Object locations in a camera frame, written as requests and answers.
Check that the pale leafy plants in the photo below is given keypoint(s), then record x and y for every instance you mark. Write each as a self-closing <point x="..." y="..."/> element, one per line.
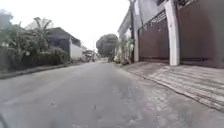
<point x="125" y="50"/>

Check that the large round tree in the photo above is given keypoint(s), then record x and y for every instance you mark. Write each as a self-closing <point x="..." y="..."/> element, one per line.
<point x="106" y="43"/>

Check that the grey concrete road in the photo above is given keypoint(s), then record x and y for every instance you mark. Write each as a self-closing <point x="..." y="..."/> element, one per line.
<point x="93" y="93"/>

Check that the tiled driveway apron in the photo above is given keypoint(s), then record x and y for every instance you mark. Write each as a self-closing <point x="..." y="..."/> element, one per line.
<point x="186" y="80"/>

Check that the concrete kerb strip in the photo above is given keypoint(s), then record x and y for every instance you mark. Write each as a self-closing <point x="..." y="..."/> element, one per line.
<point x="33" y="70"/>

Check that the green bushes and plants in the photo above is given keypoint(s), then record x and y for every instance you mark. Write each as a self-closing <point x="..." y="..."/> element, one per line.
<point x="26" y="48"/>

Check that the dark building with white wall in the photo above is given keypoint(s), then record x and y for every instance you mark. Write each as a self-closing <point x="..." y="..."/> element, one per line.
<point x="63" y="40"/>

